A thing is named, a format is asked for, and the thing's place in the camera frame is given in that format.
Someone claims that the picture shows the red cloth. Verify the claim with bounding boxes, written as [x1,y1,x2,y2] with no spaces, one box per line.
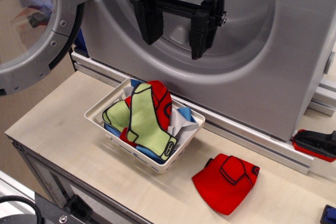
[120,80,172,147]
[192,154,260,216]

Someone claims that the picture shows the aluminium table frame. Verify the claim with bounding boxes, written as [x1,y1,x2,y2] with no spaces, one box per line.
[9,137,150,223]

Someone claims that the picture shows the white plastic laundry basket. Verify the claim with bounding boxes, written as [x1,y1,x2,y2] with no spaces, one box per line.
[85,78,205,174]

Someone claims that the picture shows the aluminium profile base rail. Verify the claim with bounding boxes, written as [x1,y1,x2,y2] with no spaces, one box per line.
[71,52,335,174]

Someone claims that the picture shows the green sock-shaped cloth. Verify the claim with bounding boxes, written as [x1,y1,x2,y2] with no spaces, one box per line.
[126,83,177,162]

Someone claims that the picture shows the red and black clamp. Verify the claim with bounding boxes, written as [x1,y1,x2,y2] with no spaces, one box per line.
[292,130,335,162]

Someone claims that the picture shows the round transparent washer door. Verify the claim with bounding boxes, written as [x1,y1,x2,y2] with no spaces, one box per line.
[1,0,88,96]

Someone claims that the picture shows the blue black object corner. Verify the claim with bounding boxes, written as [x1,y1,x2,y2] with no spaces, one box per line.
[320,205,336,224]

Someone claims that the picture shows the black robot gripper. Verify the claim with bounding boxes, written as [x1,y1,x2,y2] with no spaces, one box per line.
[131,0,226,60]

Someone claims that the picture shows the black cable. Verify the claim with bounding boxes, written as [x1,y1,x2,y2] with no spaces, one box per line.
[0,195,43,224]

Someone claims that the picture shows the blue cloth in basket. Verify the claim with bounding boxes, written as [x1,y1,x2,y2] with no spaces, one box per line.
[103,78,197,165]

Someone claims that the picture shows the grey toy washing machine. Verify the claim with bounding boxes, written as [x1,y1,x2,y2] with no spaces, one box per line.
[82,0,335,140]

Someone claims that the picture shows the red cloth on table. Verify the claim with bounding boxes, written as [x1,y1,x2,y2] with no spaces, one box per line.
[192,154,260,216]

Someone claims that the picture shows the black metal bracket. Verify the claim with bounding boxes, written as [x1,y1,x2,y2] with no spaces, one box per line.
[35,193,93,223]

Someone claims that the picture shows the grey cloth in basket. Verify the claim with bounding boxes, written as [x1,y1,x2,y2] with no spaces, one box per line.
[122,85,198,150]

